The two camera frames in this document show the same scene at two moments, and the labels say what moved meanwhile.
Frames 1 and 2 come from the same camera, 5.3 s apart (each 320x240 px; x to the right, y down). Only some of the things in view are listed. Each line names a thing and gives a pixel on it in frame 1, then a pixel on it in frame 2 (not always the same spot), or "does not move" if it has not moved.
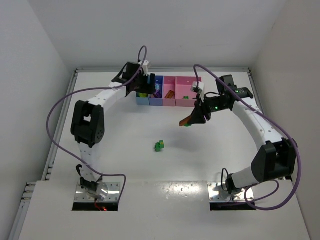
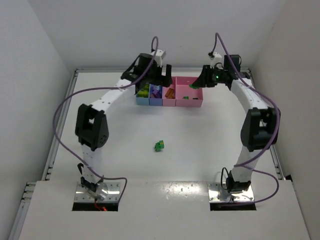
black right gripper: [201, 111] → [207, 78]
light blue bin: [142, 101] does not move
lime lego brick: [142, 95] does not move
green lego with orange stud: [159, 145] does not move
